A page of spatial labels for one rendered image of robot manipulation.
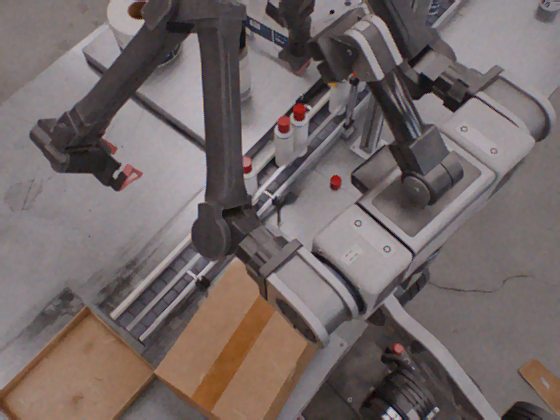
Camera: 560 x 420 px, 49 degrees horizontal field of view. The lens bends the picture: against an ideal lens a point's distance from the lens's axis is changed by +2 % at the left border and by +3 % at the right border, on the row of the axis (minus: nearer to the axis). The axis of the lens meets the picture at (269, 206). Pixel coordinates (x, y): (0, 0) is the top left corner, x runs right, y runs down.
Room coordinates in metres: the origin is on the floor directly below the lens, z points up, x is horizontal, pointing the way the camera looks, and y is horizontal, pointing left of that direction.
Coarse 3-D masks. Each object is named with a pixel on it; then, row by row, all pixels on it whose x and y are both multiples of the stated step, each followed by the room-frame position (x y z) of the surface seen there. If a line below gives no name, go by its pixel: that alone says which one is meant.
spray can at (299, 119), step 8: (296, 112) 0.93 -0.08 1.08; (304, 112) 0.93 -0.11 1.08; (296, 120) 0.93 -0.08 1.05; (304, 120) 0.93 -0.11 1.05; (296, 128) 0.92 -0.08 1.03; (304, 128) 0.92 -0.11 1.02; (296, 136) 0.92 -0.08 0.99; (304, 136) 0.92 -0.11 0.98; (296, 144) 0.92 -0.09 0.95; (304, 152) 0.92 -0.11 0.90
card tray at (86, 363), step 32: (96, 320) 0.47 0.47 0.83; (64, 352) 0.40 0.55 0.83; (96, 352) 0.39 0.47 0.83; (128, 352) 0.38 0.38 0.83; (32, 384) 0.32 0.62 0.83; (64, 384) 0.32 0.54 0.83; (96, 384) 0.31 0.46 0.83; (128, 384) 0.31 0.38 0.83; (32, 416) 0.25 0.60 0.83; (64, 416) 0.24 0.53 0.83; (96, 416) 0.24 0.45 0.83
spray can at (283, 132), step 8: (280, 120) 0.91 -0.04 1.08; (288, 120) 0.91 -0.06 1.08; (280, 128) 0.89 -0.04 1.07; (288, 128) 0.89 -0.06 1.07; (280, 136) 0.88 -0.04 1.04; (288, 136) 0.88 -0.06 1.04; (280, 144) 0.88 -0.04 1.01; (288, 144) 0.88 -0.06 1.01; (280, 152) 0.88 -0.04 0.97; (288, 152) 0.88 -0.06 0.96; (280, 160) 0.88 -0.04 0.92
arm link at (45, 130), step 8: (40, 120) 0.75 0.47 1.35; (48, 120) 0.76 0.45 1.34; (56, 120) 0.76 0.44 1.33; (32, 128) 0.74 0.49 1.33; (40, 128) 0.74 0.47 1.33; (48, 128) 0.73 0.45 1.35; (56, 128) 0.69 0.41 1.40; (64, 128) 0.69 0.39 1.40; (32, 136) 0.73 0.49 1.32; (40, 136) 0.72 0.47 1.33; (48, 136) 0.72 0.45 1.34; (56, 136) 0.68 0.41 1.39; (64, 136) 0.68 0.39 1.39; (40, 144) 0.71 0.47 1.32; (56, 144) 0.68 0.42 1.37; (64, 144) 0.67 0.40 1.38; (88, 144) 0.70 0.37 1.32; (64, 152) 0.66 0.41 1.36
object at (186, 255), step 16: (432, 16) 1.42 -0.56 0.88; (320, 112) 1.07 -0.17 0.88; (320, 144) 0.97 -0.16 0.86; (272, 160) 0.91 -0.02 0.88; (304, 160) 0.90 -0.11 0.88; (288, 176) 0.85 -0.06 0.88; (272, 192) 0.80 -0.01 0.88; (256, 208) 0.76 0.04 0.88; (192, 256) 0.62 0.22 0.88; (176, 272) 0.58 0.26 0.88; (160, 288) 0.53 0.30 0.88; (176, 288) 0.53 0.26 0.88; (144, 304) 0.50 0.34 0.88; (160, 304) 0.49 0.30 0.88; (128, 320) 0.45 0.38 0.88; (144, 320) 0.45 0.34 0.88
